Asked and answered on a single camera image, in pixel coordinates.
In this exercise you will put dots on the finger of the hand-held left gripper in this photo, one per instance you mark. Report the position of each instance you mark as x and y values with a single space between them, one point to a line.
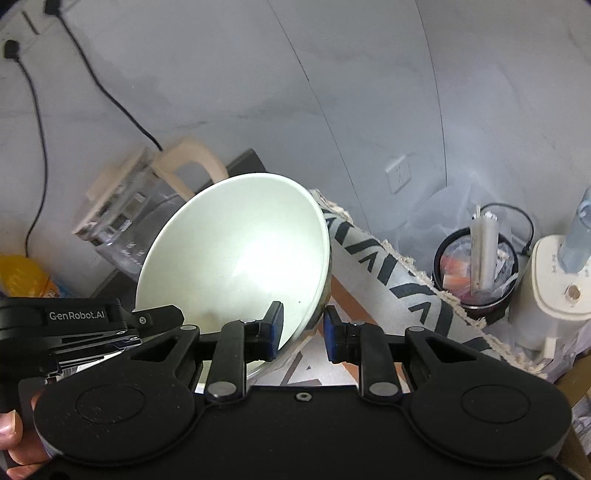
159 318

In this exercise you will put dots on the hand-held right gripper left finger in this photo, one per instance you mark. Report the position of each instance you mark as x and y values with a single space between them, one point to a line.
275 330

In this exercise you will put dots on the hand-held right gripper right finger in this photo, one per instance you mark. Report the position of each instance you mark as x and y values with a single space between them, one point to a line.
328 334

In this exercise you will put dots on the white bowl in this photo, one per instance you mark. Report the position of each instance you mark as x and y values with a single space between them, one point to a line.
231 258

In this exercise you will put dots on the person's left hand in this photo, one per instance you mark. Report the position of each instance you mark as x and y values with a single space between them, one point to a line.
11 429

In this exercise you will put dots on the yellow plastic bag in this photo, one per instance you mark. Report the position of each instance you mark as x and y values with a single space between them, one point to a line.
25 277

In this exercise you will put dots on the patterned tablecloth with fringe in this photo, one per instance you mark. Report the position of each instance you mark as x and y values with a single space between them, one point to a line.
369 258

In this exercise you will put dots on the black trash bin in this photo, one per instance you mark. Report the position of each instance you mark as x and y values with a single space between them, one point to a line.
496 307

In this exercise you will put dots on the white wrapped tube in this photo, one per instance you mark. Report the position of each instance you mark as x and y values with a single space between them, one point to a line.
485 249

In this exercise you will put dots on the cream plastic appliance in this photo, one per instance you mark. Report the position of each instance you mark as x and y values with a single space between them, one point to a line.
549 277

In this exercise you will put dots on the cardboard box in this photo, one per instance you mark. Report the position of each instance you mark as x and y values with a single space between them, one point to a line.
579 385

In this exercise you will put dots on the pale blue bottle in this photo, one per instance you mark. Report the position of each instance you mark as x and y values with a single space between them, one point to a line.
577 240

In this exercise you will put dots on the white wall socket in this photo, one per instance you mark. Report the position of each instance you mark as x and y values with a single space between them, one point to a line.
398 174

